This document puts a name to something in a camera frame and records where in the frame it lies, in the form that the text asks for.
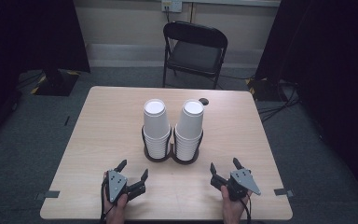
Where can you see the black round table grommet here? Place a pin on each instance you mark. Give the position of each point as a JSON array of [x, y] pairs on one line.
[[203, 101]]

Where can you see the white wall socket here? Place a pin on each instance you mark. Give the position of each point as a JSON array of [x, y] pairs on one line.
[[171, 5]]

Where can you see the dark curtain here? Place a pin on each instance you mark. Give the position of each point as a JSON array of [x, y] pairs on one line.
[[332, 77], [28, 37]]

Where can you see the grey tape strip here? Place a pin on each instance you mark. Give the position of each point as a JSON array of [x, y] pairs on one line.
[[283, 192], [48, 194]]

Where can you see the black stand base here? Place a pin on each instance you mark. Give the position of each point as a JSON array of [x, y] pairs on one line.
[[56, 83], [262, 90]]

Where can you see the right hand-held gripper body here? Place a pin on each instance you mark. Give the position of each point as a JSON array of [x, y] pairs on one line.
[[240, 183]]

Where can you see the white paper cup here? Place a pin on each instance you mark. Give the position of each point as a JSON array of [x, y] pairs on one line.
[[191, 119]]

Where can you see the black folding chair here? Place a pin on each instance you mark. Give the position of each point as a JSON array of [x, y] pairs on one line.
[[195, 56]]

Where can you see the person's right hand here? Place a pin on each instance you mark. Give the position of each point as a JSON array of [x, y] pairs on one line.
[[232, 207]]

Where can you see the person's left hand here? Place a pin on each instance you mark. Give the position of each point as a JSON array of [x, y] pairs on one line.
[[117, 210]]

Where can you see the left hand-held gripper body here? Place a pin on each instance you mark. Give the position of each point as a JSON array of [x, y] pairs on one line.
[[117, 185]]

